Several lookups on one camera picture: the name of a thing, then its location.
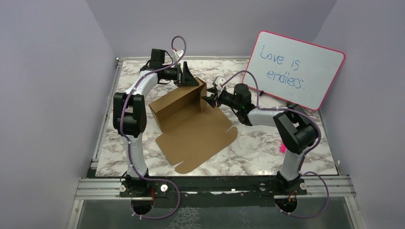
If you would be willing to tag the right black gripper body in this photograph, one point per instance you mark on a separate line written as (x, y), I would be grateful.
(226, 98)

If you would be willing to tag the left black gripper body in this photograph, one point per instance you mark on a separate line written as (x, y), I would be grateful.
(173, 73)

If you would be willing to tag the brown cardboard box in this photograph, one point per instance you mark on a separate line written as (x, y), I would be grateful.
(192, 130)

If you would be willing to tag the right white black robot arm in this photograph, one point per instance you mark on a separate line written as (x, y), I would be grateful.
(296, 129)

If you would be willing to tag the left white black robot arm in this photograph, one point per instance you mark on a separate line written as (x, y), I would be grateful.
(129, 109)

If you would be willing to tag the pink marker pen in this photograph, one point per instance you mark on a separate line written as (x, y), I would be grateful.
(283, 149)

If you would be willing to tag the pink framed whiteboard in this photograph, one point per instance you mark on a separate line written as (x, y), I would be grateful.
(292, 70)

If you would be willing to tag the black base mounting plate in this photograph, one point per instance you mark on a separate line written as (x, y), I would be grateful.
(197, 192)

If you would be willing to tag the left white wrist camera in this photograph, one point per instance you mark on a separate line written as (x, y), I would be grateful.
(178, 54)

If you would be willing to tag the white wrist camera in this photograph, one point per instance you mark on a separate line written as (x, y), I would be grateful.
(178, 54)
(218, 83)

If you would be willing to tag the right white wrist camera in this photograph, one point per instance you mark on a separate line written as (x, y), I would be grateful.
(218, 83)

